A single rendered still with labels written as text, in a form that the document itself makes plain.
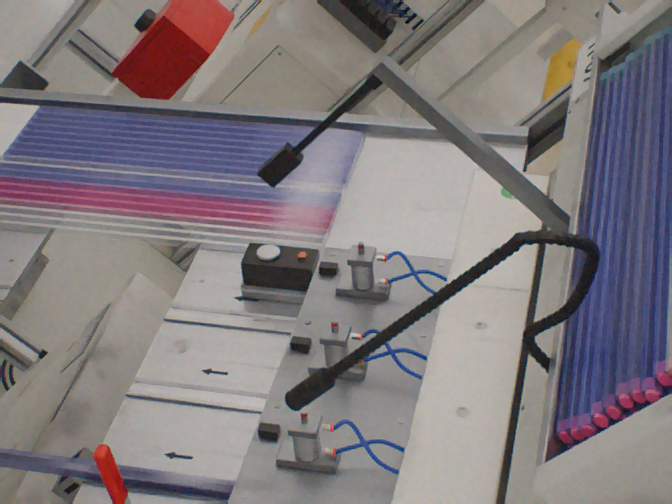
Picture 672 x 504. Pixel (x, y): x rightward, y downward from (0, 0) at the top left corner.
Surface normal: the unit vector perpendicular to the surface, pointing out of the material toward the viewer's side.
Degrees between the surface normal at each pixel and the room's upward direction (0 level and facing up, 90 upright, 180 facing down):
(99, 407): 0
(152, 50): 90
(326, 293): 43
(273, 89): 90
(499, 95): 0
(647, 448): 90
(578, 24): 90
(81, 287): 0
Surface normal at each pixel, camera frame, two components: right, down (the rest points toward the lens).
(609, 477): -0.22, 0.62
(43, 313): 0.62, -0.50
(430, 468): -0.06, -0.78
